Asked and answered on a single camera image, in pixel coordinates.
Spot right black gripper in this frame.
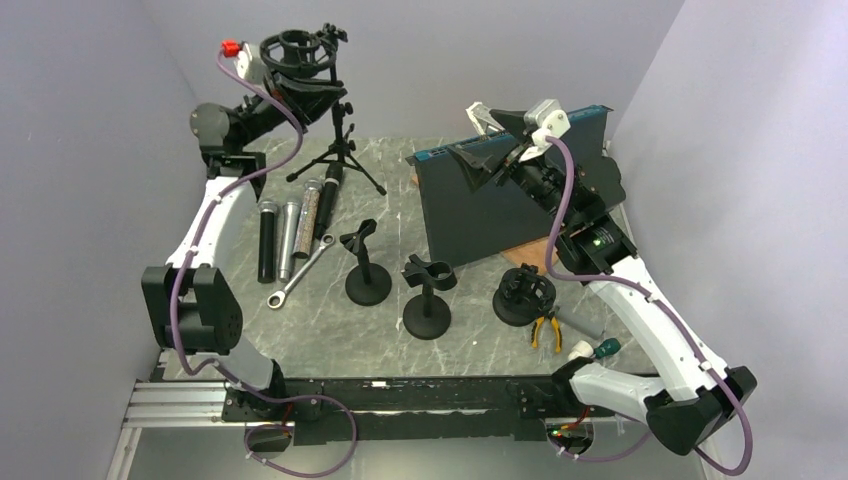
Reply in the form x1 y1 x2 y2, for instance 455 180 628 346
449 108 580 228

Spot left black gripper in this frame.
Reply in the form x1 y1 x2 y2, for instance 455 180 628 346
235 62 347 150

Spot ring mic stand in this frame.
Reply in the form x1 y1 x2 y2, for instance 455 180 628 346
259 23 386 196

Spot glitter handle microphone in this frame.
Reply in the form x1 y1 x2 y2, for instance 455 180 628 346
293 178 323 259

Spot grey microphone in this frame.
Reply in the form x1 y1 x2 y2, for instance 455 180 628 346
277 201 301 283

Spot black wireless microphone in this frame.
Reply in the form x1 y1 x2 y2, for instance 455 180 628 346
313 161 344 239

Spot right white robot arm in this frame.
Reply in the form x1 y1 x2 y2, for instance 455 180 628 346
448 99 757 455

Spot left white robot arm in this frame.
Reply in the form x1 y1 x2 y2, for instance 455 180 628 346
141 73 346 420

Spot middle black mic stand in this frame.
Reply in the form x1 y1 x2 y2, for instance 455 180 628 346
402 254 458 340

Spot black mic stand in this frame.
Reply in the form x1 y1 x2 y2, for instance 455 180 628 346
339 219 392 306
402 254 458 340

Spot left black mic stand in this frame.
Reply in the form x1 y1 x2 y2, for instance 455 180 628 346
339 219 392 306

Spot dark blue server chassis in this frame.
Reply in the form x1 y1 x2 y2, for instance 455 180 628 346
406 105 613 267

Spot brown cardboard piece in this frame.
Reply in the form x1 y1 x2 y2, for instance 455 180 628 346
501 237 548 276

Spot grey cylinder tube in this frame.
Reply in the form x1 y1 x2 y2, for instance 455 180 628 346
557 309 605 340

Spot silver ratchet wrench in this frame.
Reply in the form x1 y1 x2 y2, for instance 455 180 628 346
266 234 336 310

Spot white bracket behind chassis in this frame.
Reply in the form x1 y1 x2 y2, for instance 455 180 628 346
465 101 510 138

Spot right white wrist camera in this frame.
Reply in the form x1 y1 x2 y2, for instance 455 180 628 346
518 99 571 162

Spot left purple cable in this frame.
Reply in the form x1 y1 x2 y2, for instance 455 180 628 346
168 49 359 478

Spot shock mount mic stand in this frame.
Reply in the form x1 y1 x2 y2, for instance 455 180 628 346
492 263 556 327

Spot yellow handled pliers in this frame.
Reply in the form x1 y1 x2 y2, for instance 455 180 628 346
531 311 565 354

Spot green handled screwdriver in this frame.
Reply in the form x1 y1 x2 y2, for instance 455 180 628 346
568 338 621 361

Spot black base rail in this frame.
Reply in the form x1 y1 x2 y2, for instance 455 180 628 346
221 375 590 446

